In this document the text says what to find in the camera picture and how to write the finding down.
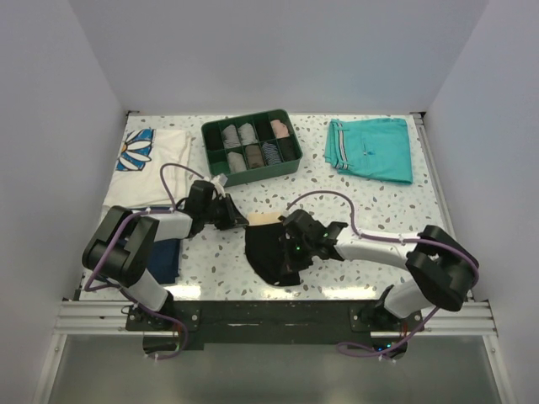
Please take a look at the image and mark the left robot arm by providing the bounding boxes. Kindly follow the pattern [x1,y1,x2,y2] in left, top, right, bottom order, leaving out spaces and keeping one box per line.
[82,180,248,330]

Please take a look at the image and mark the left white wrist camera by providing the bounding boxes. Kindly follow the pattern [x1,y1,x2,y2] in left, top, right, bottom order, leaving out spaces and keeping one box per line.
[212,174,228,188]

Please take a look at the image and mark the brown rolled sock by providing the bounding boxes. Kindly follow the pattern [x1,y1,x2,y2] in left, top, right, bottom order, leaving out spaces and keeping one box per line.
[245,144,264,169]

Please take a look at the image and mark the green divided organizer tray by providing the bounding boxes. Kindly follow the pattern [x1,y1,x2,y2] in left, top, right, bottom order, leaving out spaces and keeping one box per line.
[201,109,303,187]

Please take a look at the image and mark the striped rolled sock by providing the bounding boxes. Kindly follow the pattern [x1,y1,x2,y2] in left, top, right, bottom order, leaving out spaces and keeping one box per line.
[262,142,282,166]

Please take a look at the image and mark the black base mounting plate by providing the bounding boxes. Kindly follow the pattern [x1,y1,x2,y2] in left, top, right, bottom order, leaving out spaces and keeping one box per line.
[125,300,422,359]

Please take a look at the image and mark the pink rolled underwear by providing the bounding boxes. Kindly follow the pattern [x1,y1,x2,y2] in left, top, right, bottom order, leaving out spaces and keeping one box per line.
[270,120,290,139]

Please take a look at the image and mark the light grey rolled sock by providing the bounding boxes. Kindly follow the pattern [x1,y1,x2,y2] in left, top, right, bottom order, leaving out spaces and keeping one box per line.
[237,123,258,146]

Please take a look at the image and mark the black underwear beige waistband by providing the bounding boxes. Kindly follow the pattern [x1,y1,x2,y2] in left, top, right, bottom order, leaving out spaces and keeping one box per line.
[244,212,300,287]

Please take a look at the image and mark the navy blue garment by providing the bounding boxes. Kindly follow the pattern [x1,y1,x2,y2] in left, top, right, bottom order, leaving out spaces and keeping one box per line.
[103,205,182,285]

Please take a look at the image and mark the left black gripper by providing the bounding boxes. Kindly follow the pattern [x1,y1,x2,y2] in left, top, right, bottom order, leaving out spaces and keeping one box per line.
[201,193,248,231]

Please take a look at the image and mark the white daisy print shirt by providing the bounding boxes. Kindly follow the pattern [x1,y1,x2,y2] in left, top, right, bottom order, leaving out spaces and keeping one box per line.
[103,128,192,210]

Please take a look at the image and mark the teal folded shorts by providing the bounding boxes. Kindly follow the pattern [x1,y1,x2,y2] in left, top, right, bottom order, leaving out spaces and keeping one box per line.
[324,118,414,184]

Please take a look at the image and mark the black rolled sock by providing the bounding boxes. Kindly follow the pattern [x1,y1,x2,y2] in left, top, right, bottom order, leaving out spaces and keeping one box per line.
[278,136,297,162]

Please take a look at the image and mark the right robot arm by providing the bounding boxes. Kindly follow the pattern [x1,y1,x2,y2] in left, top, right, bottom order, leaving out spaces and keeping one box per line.
[279,210,478,331]

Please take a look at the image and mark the beige grey rolled sock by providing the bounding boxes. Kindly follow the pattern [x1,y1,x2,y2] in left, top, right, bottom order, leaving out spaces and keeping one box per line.
[227,151,247,173]

